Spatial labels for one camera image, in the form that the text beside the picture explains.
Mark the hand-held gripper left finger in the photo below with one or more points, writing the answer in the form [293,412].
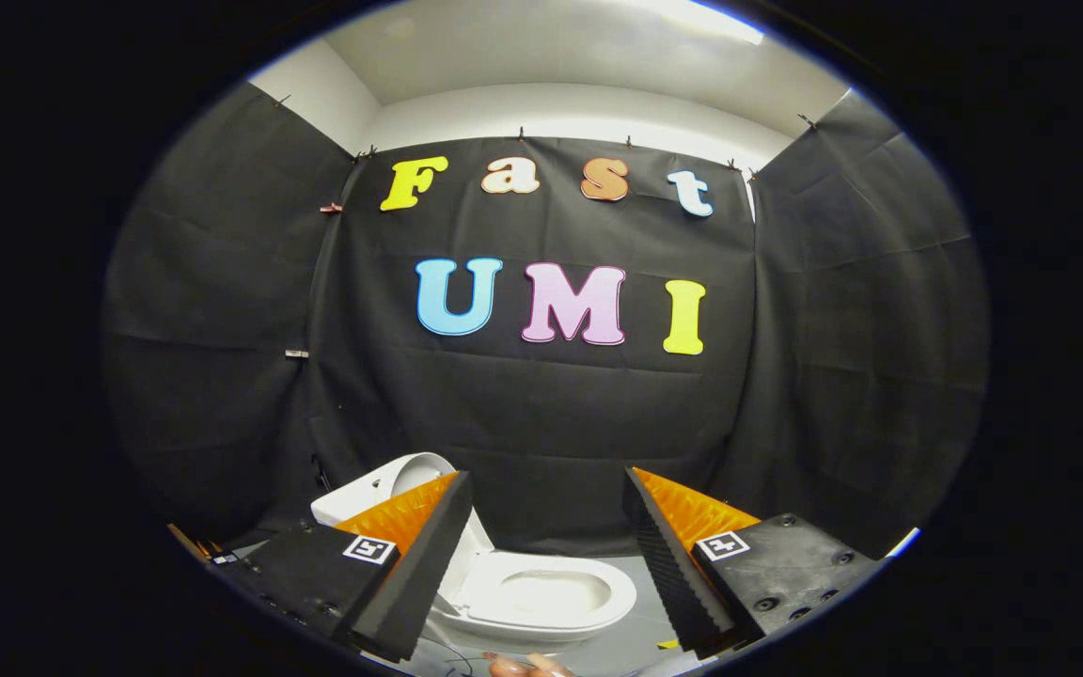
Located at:
[424,574]

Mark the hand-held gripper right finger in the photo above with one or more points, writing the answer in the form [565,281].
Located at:
[668,574]

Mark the white toilet lid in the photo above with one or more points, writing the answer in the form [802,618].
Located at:
[419,473]

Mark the white toilet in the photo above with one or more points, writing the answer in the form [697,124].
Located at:
[551,594]

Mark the black backdrop cloth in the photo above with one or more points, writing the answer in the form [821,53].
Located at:
[541,423]

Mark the brown board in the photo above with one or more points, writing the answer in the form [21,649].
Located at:
[192,543]

